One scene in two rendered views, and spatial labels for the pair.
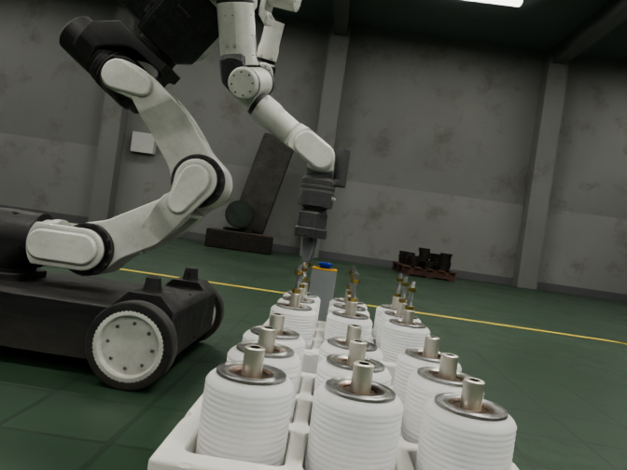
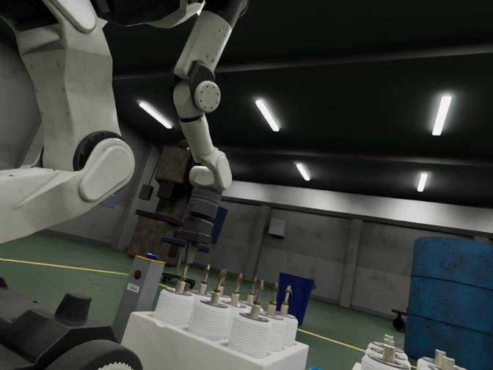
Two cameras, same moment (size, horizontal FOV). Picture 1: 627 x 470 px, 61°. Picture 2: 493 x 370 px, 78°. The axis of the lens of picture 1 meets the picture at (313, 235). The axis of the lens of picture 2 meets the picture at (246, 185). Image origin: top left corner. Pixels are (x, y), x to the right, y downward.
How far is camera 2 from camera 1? 116 cm
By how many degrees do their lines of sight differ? 66
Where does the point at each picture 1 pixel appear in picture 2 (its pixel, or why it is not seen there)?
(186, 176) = (111, 158)
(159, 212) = (60, 194)
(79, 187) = not seen: outside the picture
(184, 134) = (103, 103)
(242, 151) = not seen: outside the picture
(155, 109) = (87, 56)
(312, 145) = (225, 169)
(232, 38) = (214, 53)
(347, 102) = not seen: outside the picture
